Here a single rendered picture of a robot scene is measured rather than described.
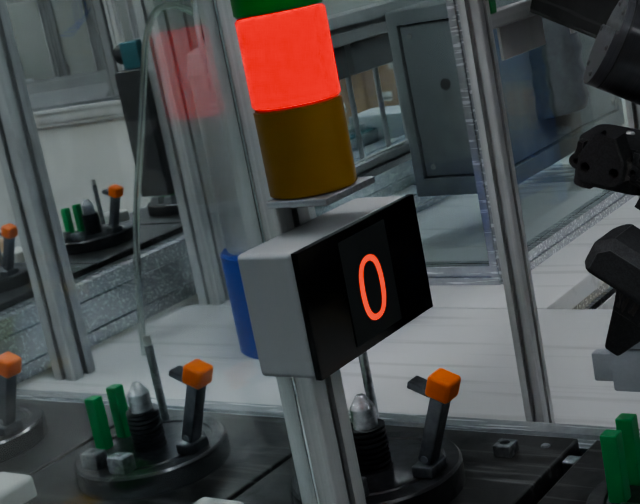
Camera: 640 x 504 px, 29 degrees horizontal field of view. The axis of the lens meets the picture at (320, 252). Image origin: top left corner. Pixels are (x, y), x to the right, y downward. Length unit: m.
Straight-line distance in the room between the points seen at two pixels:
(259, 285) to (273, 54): 0.12
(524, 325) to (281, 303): 0.48
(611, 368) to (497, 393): 0.62
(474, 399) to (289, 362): 0.81
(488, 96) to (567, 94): 1.03
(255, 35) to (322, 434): 0.24
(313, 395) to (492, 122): 0.41
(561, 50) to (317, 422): 1.41
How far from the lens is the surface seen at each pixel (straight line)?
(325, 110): 0.68
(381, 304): 0.71
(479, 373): 1.55
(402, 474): 0.98
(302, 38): 0.67
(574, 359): 1.55
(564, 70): 2.09
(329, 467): 0.75
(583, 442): 1.07
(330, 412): 0.75
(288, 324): 0.66
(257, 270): 0.67
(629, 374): 0.84
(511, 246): 1.10
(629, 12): 0.74
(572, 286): 1.84
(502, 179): 1.08
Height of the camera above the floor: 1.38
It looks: 13 degrees down
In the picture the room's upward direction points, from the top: 11 degrees counter-clockwise
